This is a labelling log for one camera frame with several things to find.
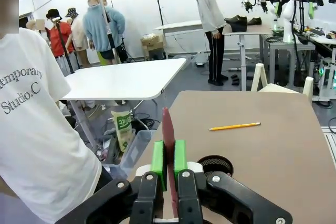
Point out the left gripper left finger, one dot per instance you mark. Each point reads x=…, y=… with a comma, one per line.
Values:
x=158, y=161

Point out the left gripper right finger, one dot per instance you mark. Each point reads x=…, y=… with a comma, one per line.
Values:
x=181, y=158

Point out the maroon pencil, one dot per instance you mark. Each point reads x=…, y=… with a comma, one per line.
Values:
x=168, y=129

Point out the yellow pencil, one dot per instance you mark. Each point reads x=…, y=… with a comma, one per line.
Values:
x=233, y=126

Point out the black mesh pen holder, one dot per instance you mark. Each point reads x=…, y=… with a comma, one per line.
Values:
x=223, y=165

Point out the white robot torso stand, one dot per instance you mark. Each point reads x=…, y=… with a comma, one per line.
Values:
x=288, y=19

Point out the clear plastic bin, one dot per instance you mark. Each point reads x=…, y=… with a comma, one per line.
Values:
x=139, y=140

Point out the green and white bag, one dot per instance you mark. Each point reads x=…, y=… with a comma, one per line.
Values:
x=123, y=129

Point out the black shoe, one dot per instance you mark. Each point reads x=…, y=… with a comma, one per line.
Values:
x=255, y=21
x=236, y=20

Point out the white desk with shoes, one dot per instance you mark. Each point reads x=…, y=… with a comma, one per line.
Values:
x=252, y=32

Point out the person in grey sweater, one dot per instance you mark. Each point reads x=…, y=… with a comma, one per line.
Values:
x=208, y=11

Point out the large white table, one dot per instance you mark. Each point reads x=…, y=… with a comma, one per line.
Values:
x=118, y=79

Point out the cream wooden chair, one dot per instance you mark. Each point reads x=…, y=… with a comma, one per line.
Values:
x=275, y=87

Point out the cardboard boxes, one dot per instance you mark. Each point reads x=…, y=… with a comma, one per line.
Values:
x=151, y=41

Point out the person in white T-shirt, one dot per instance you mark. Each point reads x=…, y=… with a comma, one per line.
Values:
x=31, y=129

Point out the black tripod pole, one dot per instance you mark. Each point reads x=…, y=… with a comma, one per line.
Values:
x=65, y=53

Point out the mannequin in blue fleece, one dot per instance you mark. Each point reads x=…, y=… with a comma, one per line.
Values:
x=99, y=24

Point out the mannequin with bucket hat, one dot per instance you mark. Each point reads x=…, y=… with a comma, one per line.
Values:
x=78, y=35

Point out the mannequin in red shirt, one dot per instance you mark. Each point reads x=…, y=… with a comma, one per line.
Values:
x=59, y=40

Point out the white light stand pole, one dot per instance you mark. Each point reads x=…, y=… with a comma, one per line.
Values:
x=101, y=1

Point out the grey metal frame table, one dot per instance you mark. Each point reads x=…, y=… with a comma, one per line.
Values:
x=288, y=45

